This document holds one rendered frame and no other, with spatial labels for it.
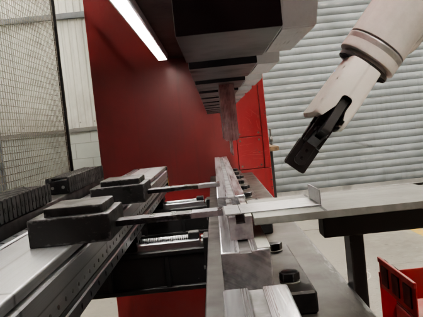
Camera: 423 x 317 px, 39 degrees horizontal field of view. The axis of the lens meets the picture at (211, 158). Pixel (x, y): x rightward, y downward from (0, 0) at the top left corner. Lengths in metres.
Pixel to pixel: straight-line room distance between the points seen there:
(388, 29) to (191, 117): 2.22
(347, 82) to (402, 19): 0.11
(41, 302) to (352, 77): 0.48
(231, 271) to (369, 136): 8.04
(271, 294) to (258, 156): 2.49
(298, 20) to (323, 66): 8.26
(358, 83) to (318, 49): 7.81
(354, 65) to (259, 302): 0.40
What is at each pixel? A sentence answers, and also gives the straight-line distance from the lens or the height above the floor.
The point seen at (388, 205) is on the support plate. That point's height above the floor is 1.00.
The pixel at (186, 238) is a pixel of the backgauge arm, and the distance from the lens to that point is 1.49.
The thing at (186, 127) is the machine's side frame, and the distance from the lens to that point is 3.00.
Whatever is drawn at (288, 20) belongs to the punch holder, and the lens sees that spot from 0.37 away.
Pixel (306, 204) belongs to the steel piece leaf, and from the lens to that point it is 0.83.
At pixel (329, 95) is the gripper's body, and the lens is 0.81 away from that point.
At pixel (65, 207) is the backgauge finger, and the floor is 1.03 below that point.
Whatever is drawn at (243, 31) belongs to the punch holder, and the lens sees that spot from 0.36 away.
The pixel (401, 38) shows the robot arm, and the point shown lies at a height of 1.21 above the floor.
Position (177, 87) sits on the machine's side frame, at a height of 1.34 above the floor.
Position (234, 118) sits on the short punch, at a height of 1.13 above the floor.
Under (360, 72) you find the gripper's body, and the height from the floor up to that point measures 1.17.
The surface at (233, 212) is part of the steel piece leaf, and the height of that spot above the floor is 1.00.
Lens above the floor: 1.12
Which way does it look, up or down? 3 degrees down
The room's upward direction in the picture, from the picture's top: 6 degrees counter-clockwise
